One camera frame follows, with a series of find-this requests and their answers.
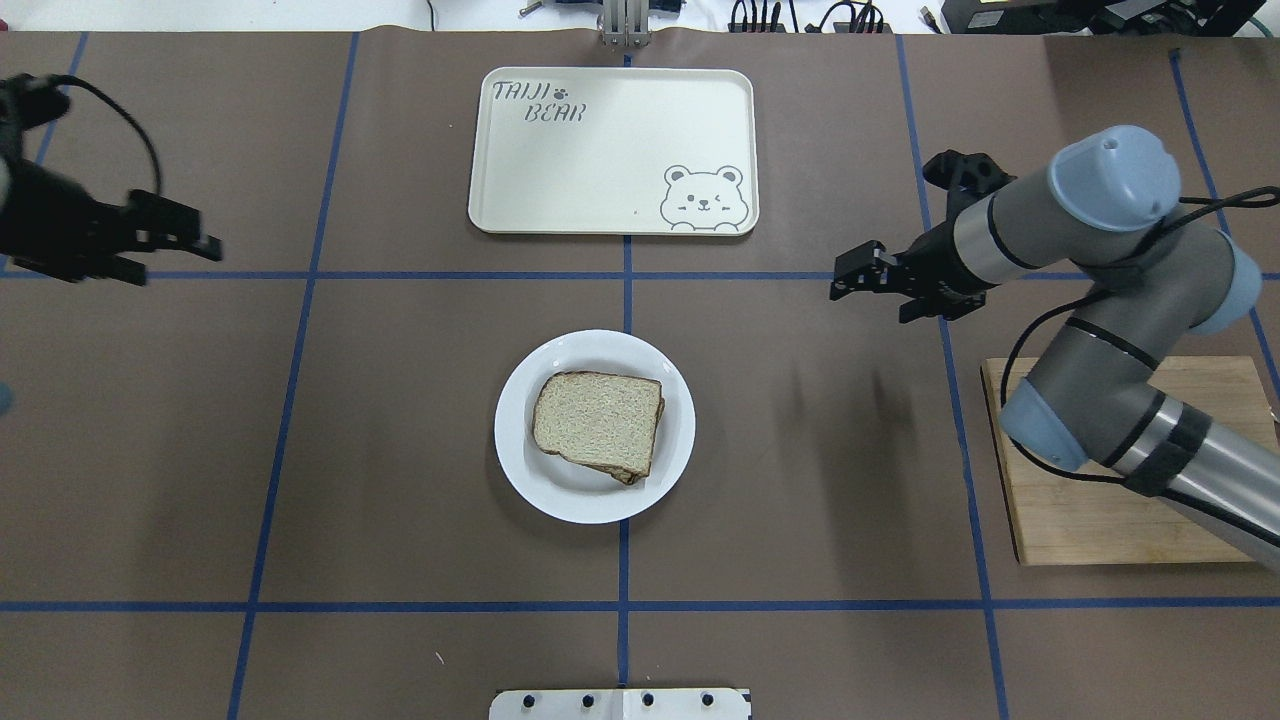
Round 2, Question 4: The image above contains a cream bear serving tray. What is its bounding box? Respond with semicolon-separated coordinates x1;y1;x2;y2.
468;67;760;237

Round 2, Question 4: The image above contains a wooden cutting board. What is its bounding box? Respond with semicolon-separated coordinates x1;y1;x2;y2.
980;356;1277;566

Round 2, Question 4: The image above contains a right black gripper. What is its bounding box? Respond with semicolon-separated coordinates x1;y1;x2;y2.
829;228;993;324

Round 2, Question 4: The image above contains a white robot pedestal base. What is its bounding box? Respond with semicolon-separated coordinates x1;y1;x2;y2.
488;687;754;719

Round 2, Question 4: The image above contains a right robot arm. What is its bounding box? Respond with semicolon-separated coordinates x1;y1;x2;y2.
829;126;1277;570

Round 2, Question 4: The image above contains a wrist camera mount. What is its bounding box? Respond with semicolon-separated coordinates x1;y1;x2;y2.
1;73;70;161
922;149;1018;223

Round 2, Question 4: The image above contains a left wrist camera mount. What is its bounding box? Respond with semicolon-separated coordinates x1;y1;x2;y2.
1;73;70;161

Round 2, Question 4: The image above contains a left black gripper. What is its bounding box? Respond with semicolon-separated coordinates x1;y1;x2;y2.
1;159;224;287

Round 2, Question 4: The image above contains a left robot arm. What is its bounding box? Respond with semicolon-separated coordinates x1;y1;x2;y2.
1;160;224;286

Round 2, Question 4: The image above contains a white round plate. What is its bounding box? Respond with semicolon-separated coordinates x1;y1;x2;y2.
494;329;696;524

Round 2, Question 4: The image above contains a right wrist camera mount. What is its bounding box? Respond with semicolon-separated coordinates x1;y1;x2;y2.
922;149;1018;223

